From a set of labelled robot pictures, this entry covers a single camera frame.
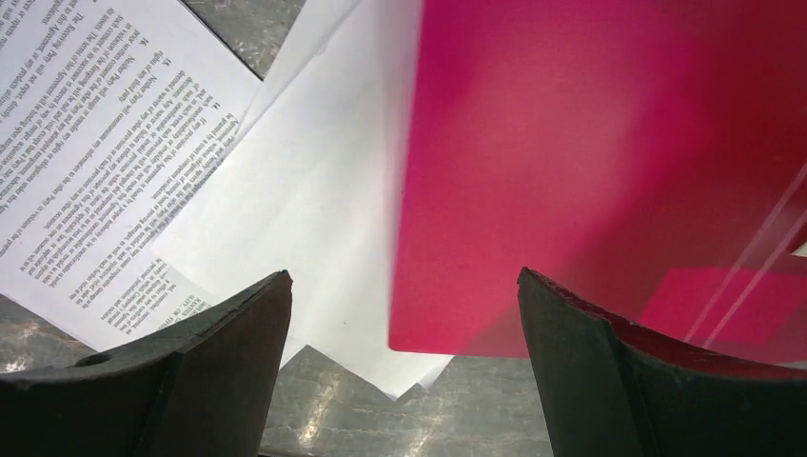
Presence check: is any red clip file folder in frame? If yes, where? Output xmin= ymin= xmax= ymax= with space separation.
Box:
xmin=388 ymin=1 xmax=806 ymax=364

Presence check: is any white paper stack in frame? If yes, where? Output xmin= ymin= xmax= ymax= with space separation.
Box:
xmin=153 ymin=1 xmax=449 ymax=399

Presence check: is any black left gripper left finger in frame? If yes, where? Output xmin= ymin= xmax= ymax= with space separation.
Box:
xmin=1 ymin=271 xmax=292 ymax=456

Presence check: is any printed text paper sheet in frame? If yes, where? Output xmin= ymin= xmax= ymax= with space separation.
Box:
xmin=1 ymin=0 xmax=261 ymax=351

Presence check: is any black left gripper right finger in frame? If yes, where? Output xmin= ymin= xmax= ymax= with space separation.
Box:
xmin=518 ymin=268 xmax=806 ymax=456

